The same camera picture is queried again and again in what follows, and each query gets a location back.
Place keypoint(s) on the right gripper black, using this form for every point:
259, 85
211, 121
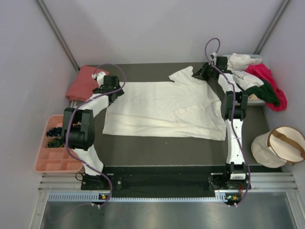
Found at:
201, 74

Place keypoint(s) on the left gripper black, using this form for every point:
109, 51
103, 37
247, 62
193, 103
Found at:
118, 93

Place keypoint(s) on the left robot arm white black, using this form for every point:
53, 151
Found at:
78, 128

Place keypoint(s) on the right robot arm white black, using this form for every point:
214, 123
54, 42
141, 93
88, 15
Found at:
233, 111

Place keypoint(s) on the folded salmon pink t shirt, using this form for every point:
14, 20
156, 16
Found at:
82, 88

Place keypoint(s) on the cream t shirt in basket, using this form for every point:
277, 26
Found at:
240, 62

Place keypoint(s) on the tan garment in basket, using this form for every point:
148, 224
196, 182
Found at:
253, 97

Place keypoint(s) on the magenta pink t shirt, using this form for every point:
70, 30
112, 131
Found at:
262, 72

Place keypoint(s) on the grey plastic laundry basket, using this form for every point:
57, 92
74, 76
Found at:
251, 55

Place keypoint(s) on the white and green t shirt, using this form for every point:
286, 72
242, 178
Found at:
253, 85

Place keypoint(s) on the rolled dark patterned sock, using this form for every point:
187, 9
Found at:
56, 143
54, 132

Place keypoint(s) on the pink compartment organizer tray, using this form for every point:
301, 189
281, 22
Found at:
55, 159

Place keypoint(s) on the beige canvas round bag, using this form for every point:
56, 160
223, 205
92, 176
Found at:
280, 146

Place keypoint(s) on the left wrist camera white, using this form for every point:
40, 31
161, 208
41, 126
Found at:
99, 77

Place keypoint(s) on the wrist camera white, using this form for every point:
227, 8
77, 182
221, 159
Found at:
213, 55
99, 77

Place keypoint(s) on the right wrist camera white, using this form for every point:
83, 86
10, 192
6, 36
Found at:
213, 55

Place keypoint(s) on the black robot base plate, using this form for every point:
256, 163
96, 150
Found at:
162, 181

